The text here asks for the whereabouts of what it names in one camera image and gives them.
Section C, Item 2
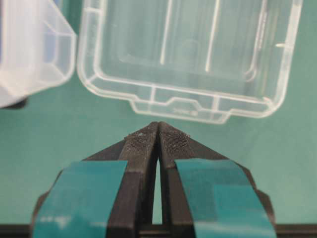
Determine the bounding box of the clear plastic storage box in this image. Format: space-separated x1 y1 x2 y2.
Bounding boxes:
0 0 77 108

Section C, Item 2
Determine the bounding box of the left gripper black left finger teal tape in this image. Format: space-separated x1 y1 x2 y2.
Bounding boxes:
31 122 159 238

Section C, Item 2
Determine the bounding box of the clear plastic box lid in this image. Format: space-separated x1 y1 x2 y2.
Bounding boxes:
77 0 303 124

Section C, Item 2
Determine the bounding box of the left gripper black right finger teal tape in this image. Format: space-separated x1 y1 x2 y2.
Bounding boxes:
158 122 275 238

